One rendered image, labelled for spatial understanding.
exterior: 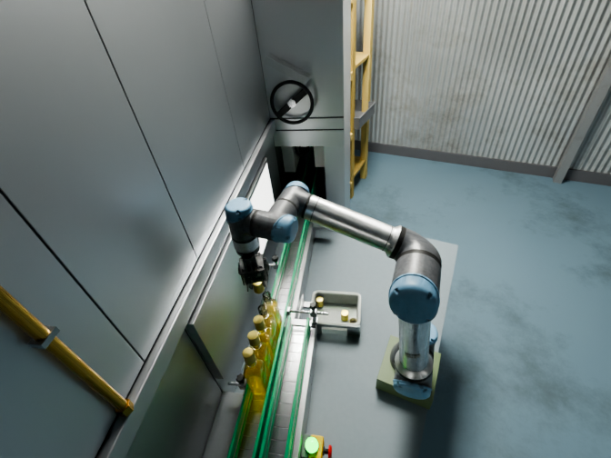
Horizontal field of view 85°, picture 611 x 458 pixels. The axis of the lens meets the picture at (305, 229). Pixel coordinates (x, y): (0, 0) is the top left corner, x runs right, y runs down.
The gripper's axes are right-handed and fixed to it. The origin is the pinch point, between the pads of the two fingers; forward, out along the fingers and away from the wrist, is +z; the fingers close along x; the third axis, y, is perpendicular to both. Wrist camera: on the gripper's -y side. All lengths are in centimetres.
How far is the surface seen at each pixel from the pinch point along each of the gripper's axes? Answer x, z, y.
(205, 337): -17.2, 0.5, 16.4
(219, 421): -21.0, 35.1, 27.0
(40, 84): -22, -73, 17
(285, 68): 27, -43, -82
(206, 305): -15.2, -6.2, 10.1
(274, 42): 23, -52, -89
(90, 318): -27, -38, 33
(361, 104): 113, 40, -227
